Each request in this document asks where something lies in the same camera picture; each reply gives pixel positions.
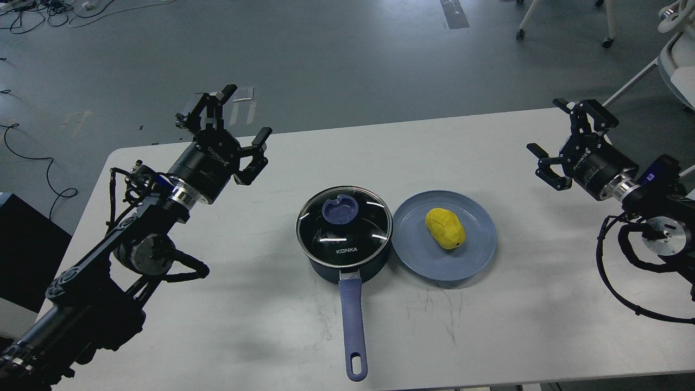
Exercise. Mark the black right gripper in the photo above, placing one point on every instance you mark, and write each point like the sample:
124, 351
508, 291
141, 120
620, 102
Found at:
587, 158

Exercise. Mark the glass pot lid blue knob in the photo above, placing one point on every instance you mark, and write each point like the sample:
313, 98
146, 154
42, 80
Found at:
344, 226

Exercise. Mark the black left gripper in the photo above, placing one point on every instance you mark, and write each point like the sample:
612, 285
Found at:
214, 156

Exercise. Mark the white office chair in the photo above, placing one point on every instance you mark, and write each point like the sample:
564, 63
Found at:
676, 59

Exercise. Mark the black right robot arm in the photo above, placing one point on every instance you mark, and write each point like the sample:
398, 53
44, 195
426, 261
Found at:
656, 232

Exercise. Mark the black box at left edge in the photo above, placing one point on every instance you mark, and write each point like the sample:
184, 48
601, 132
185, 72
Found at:
32, 248

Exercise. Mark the blue plastic plate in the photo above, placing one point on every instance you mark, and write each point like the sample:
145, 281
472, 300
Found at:
421, 253

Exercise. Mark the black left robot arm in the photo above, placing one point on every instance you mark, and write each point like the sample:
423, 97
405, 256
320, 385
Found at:
98, 302

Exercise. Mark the yellow potato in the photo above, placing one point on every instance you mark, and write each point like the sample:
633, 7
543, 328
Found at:
446, 228

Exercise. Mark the dark blue saucepan with handle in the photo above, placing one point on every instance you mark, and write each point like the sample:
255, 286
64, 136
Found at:
350, 282

